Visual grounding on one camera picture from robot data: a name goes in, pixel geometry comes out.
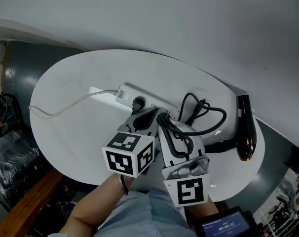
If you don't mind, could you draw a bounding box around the black phone with timer screen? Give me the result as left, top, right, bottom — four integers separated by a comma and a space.
193, 205, 258, 237

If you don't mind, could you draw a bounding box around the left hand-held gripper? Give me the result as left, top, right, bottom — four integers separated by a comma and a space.
102, 107, 163, 178

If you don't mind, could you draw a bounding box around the brown wooden bench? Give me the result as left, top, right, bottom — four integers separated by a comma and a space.
0, 168, 64, 237

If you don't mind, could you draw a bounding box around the person's left forearm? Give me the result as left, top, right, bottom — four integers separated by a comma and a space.
58, 173, 133, 237

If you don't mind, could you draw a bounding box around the black wrist strap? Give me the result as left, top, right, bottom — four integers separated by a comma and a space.
118, 173, 130, 196

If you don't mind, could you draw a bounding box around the black hair dryer cord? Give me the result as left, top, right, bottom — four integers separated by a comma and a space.
156, 92, 227, 138

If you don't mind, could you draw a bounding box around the metal rack with clutter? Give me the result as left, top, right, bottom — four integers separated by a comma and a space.
259, 174, 299, 237

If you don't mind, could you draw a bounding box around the black hair dryer plug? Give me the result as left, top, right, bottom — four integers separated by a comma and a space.
131, 96, 147, 115

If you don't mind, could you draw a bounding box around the white power strip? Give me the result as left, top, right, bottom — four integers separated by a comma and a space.
115, 82, 239, 144

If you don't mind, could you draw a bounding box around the black hair dryer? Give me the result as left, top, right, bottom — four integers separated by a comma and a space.
205, 94, 258, 162

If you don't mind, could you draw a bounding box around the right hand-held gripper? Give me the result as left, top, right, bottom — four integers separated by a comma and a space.
156, 120, 211, 208

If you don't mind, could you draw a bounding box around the white power strip cable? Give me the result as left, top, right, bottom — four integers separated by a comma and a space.
28, 89, 119, 119

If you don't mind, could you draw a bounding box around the light blue shirt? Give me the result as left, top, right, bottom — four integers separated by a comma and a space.
47, 188, 197, 237

